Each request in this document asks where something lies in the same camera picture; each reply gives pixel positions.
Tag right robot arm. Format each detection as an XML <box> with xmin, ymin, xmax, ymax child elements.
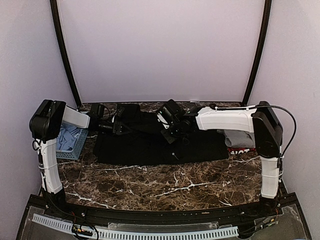
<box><xmin>156</xmin><ymin>99</ymin><xmax>293</xmax><ymax>217</ymax></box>

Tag red black folded shirt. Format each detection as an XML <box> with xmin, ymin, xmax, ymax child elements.
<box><xmin>228</xmin><ymin>147</ymin><xmax>256</xmax><ymax>155</ymax></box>

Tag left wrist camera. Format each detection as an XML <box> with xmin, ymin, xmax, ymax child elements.
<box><xmin>88</xmin><ymin>103</ymin><xmax>106</xmax><ymax>120</ymax></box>

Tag right acrylic base plate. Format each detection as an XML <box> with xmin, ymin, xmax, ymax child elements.
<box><xmin>249</xmin><ymin>204</ymin><xmax>309</xmax><ymax>240</ymax></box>

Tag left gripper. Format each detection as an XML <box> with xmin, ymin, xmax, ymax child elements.
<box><xmin>94</xmin><ymin>119</ymin><xmax>132</xmax><ymax>136</ymax></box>

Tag black frame post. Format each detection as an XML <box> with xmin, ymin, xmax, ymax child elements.
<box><xmin>49</xmin><ymin>0</ymin><xmax>82</xmax><ymax>108</ymax></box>
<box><xmin>241</xmin><ymin>0</ymin><xmax>272</xmax><ymax>106</ymax></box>

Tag grey folded shirt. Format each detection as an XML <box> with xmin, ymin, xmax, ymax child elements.
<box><xmin>223</xmin><ymin>130</ymin><xmax>256</xmax><ymax>148</ymax></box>

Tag acrylic base plate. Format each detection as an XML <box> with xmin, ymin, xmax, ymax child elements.
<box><xmin>249</xmin><ymin>204</ymin><xmax>309</xmax><ymax>240</ymax></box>
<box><xmin>16</xmin><ymin>206</ymin><xmax>76</xmax><ymax>240</ymax></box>

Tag white slotted cable duct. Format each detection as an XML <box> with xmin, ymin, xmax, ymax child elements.
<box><xmin>32</xmin><ymin>212</ymin><xmax>240</xmax><ymax>240</ymax></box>

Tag light blue shirt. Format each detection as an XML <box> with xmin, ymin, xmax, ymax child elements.
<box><xmin>56</xmin><ymin>122</ymin><xmax>82</xmax><ymax>151</ymax></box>

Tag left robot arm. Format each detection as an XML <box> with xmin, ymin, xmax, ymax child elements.
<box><xmin>29</xmin><ymin>99</ymin><xmax>130</xmax><ymax>198</ymax></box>

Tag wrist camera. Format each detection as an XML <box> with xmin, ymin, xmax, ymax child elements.
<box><xmin>88</xmin><ymin>103</ymin><xmax>106</xmax><ymax>120</ymax></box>
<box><xmin>156</xmin><ymin>99</ymin><xmax>186</xmax><ymax>129</ymax></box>

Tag light blue plastic basket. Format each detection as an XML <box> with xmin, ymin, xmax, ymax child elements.
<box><xmin>56</xmin><ymin>128</ymin><xmax>89</xmax><ymax>160</ymax></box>

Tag right black frame post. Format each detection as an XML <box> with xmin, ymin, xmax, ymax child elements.
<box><xmin>241</xmin><ymin>0</ymin><xmax>272</xmax><ymax>106</ymax></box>

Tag black front rail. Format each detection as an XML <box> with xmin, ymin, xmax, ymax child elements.
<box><xmin>23</xmin><ymin>194</ymin><xmax>282</xmax><ymax>226</ymax></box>

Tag left black frame post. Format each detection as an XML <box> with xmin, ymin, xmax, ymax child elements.
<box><xmin>49</xmin><ymin>0</ymin><xmax>82</xmax><ymax>108</ymax></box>

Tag left acrylic base plate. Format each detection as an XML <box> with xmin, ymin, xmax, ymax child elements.
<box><xmin>16</xmin><ymin>206</ymin><xmax>76</xmax><ymax>240</ymax></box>

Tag black long sleeve shirt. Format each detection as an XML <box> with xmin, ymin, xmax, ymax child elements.
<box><xmin>93</xmin><ymin>104</ymin><xmax>229</xmax><ymax>166</ymax></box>

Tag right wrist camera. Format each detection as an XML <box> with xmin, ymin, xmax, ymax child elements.
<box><xmin>156</xmin><ymin>99</ymin><xmax>186</xmax><ymax>129</ymax></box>

